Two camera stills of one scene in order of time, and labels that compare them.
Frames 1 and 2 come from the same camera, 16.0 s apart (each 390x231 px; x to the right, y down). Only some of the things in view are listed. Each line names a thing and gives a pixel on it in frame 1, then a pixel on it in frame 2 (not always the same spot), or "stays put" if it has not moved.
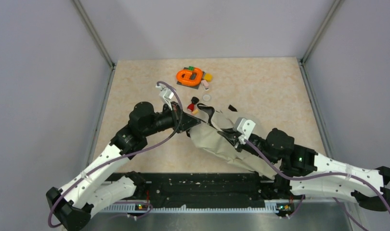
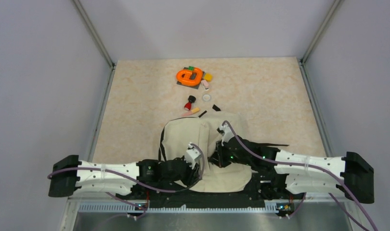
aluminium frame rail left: x=84 y=15 stays put
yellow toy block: x=208 y=77 stays put
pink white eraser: x=205 y=84 stays put
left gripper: x=180 y=120 -> x=193 y=175
